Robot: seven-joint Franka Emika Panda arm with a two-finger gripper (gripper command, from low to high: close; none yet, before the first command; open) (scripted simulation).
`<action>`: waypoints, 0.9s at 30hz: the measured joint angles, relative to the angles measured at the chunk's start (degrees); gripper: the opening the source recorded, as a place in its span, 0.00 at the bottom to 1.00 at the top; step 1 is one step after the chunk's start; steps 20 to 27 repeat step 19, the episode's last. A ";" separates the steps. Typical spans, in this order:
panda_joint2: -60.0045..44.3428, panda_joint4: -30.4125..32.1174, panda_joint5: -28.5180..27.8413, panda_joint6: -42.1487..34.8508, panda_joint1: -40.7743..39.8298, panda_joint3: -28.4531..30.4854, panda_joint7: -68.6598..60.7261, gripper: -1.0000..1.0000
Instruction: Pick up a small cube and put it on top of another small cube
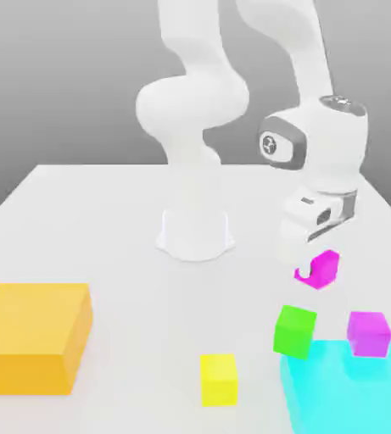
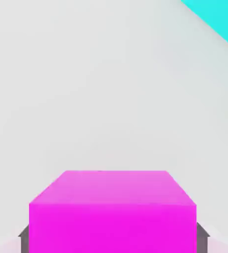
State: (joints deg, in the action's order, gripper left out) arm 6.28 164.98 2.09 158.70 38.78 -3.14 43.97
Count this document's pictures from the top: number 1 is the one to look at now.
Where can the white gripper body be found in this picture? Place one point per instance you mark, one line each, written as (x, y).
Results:
(291, 242)

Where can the small green cube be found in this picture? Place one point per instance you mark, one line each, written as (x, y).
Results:
(293, 334)

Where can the large orange box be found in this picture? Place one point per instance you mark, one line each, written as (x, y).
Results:
(29, 339)

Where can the large cyan box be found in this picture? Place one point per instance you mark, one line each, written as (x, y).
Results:
(344, 393)

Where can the small purple cube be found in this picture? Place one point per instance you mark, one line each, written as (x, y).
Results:
(368, 335)

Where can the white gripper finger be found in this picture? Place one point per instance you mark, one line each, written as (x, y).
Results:
(305, 266)

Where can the small yellow cube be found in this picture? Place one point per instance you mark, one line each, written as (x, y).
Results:
(218, 381)

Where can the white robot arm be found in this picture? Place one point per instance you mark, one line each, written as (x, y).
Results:
(195, 112)

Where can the small magenta cube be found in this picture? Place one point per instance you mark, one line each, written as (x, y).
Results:
(324, 269)

